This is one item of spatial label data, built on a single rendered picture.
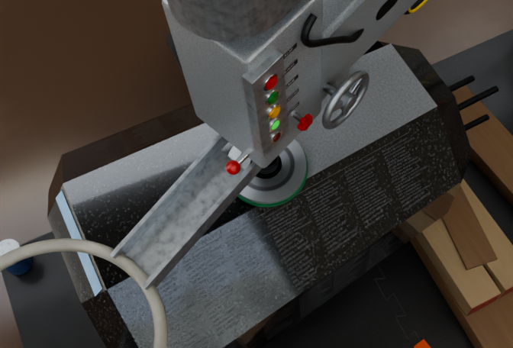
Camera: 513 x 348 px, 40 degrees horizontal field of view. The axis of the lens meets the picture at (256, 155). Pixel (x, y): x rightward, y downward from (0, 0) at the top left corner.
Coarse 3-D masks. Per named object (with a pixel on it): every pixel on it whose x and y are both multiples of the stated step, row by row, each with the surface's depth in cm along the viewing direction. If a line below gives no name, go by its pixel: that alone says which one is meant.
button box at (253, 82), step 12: (264, 60) 121; (276, 60) 121; (252, 72) 120; (264, 72) 120; (276, 72) 124; (252, 84) 119; (276, 84) 127; (252, 96) 123; (264, 96) 126; (252, 108) 128; (264, 108) 129; (252, 120) 132; (264, 120) 132; (252, 132) 137; (264, 132) 136; (288, 132) 146; (264, 144) 140; (276, 144) 145; (264, 156) 144
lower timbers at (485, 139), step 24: (456, 96) 277; (480, 144) 266; (504, 144) 266; (480, 168) 269; (504, 168) 261; (504, 192) 262; (432, 264) 246; (456, 312) 244; (480, 312) 237; (504, 312) 237; (480, 336) 234; (504, 336) 233
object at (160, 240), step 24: (216, 144) 166; (192, 168) 165; (216, 168) 168; (240, 168) 167; (168, 192) 164; (192, 192) 167; (216, 192) 166; (144, 216) 163; (168, 216) 166; (192, 216) 165; (216, 216) 163; (144, 240) 165; (168, 240) 164; (192, 240) 161; (144, 264) 163; (168, 264) 158
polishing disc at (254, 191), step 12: (288, 156) 186; (300, 156) 186; (288, 168) 184; (300, 168) 184; (252, 180) 184; (264, 180) 183; (276, 180) 183; (288, 180) 183; (300, 180) 183; (240, 192) 182; (252, 192) 182; (264, 192) 182; (276, 192) 182; (288, 192) 181
